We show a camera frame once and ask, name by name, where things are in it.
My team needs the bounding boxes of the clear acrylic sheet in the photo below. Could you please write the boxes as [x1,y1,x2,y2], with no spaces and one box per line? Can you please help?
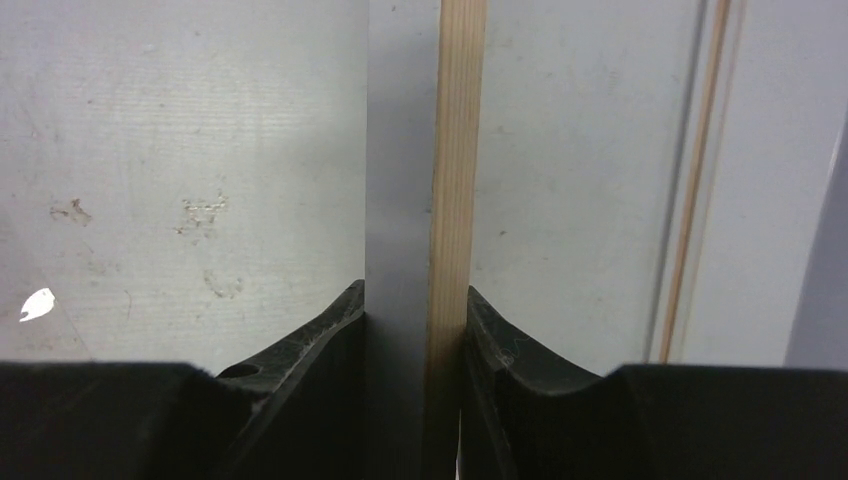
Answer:
[1,1,367,372]

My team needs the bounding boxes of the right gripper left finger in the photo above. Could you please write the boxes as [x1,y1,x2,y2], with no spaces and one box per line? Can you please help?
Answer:
[1,280,365,479]

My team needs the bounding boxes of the white wooden picture frame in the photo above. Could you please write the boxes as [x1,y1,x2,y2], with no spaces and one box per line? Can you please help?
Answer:
[364,1,487,479]

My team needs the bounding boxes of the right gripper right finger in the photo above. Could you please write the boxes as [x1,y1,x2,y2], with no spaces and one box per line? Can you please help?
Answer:
[459,290,847,479]

